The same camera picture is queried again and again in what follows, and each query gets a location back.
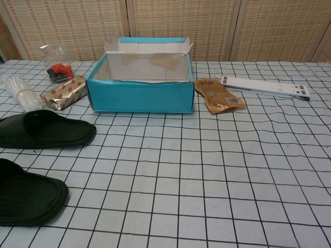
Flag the black rubber slipper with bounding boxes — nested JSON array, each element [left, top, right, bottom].
[[0, 109, 97, 150], [0, 158, 70, 228]]

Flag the teal cardboard shoe box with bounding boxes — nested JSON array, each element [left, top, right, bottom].
[[85, 36, 194, 114]]

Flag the brown foil pouch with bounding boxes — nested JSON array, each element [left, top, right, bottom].
[[193, 78, 247, 115]]

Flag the light blue grid tablecloth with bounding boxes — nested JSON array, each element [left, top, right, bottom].
[[0, 59, 331, 248]]

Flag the woven bamboo folding screen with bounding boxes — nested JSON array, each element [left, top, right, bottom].
[[0, 0, 331, 63]]

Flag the white folding stand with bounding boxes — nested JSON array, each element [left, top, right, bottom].
[[218, 75, 313, 102]]

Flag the gold wrapped package red print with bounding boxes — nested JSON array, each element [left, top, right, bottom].
[[39, 76, 88, 112]]

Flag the clear bag red black items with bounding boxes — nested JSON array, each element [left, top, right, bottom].
[[39, 44, 76, 84]]

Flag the clear plastic tube bundle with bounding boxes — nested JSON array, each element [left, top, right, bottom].
[[3, 75, 45, 114]]

